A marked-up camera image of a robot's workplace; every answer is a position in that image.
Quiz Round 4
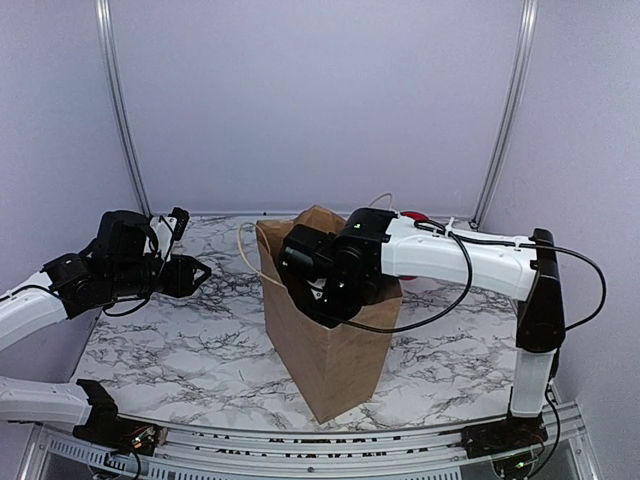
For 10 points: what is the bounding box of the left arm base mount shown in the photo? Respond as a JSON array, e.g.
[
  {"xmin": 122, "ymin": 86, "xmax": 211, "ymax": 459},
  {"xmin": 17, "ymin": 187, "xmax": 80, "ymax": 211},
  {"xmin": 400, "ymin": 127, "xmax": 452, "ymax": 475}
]
[{"xmin": 72, "ymin": 416, "xmax": 167, "ymax": 456}]

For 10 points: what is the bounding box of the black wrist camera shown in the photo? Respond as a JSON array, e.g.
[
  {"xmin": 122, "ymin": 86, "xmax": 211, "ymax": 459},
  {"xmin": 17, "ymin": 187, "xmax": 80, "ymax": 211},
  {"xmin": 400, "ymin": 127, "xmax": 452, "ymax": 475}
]
[
  {"xmin": 278, "ymin": 224, "xmax": 336, "ymax": 281},
  {"xmin": 91, "ymin": 207, "xmax": 190, "ymax": 262}
]

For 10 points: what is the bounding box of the left aluminium frame post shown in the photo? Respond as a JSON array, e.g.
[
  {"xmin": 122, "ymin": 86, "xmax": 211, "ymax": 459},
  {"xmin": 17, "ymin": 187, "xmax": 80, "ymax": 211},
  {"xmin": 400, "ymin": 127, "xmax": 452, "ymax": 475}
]
[{"xmin": 95, "ymin": 0, "xmax": 152, "ymax": 216}]

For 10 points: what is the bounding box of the brown paper bag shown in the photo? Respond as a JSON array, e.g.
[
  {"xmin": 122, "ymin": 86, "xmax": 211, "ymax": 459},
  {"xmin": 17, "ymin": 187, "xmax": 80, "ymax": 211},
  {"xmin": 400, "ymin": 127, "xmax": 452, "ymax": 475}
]
[{"xmin": 251, "ymin": 205, "xmax": 391, "ymax": 424}]

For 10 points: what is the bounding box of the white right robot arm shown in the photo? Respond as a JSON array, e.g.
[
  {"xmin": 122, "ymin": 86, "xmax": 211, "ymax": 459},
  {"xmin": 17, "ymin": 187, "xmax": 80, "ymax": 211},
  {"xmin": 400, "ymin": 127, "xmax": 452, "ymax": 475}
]
[{"xmin": 278, "ymin": 207, "xmax": 566, "ymax": 448}]

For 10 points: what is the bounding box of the right aluminium frame post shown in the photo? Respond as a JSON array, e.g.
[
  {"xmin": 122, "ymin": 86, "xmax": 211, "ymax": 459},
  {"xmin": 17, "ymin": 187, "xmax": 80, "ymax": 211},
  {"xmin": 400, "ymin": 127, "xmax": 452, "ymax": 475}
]
[{"xmin": 471, "ymin": 0, "xmax": 539, "ymax": 228}]

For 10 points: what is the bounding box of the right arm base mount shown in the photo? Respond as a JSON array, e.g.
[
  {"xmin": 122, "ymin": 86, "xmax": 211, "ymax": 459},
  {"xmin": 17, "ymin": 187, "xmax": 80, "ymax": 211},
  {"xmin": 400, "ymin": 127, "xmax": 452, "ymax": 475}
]
[{"xmin": 460, "ymin": 416, "xmax": 548, "ymax": 459}]

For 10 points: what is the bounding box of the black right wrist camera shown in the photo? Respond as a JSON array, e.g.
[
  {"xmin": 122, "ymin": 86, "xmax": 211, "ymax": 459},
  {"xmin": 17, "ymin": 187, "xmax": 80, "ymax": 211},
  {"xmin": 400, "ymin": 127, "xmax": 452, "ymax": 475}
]
[{"xmin": 278, "ymin": 224, "xmax": 336, "ymax": 281}]

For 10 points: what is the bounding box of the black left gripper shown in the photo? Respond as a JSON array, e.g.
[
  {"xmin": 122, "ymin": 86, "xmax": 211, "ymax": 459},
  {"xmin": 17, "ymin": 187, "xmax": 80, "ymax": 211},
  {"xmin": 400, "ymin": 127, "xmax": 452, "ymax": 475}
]
[{"xmin": 108, "ymin": 253, "xmax": 211, "ymax": 298}]

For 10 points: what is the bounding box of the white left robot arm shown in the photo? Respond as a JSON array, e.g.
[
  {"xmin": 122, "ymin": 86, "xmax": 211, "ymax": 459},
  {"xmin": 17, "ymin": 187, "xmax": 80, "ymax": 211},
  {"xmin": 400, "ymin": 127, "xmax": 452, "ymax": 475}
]
[{"xmin": 1, "ymin": 254, "xmax": 211, "ymax": 445}]

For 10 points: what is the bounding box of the aluminium front rail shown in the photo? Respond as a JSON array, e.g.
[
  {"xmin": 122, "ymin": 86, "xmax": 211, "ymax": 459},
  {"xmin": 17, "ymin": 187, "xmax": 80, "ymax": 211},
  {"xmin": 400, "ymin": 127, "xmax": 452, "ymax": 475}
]
[{"xmin": 16, "ymin": 402, "xmax": 604, "ymax": 479}]

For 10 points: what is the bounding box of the red plastic cup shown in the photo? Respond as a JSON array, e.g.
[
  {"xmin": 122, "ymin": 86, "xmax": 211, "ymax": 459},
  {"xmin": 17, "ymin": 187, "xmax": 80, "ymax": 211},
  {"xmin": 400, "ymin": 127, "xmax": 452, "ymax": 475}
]
[{"xmin": 400, "ymin": 210, "xmax": 428, "ymax": 222}]

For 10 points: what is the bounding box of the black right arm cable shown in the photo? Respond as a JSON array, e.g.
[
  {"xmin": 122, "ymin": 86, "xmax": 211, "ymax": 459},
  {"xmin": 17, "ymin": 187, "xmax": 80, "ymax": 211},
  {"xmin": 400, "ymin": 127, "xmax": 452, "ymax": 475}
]
[{"xmin": 319, "ymin": 219, "xmax": 607, "ymax": 334}]

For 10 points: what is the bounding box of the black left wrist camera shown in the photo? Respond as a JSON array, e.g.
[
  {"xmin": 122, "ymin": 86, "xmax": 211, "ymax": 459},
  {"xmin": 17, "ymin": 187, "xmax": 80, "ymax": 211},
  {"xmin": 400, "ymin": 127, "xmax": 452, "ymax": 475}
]
[{"xmin": 91, "ymin": 207, "xmax": 190, "ymax": 262}]

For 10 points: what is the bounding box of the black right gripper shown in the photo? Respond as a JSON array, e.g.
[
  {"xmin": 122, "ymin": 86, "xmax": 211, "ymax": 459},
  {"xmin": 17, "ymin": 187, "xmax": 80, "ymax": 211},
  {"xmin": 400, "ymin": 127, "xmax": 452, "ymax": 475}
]
[{"xmin": 293, "ymin": 274, "xmax": 374, "ymax": 347}]

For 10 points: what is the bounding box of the aluminium frame post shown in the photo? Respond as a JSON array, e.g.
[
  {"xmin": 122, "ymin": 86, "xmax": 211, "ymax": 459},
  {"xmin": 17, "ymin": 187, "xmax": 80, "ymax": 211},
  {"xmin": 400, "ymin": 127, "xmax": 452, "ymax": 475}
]
[
  {"xmin": 95, "ymin": 0, "xmax": 152, "ymax": 216},
  {"xmin": 471, "ymin": 0, "xmax": 539, "ymax": 228}
]

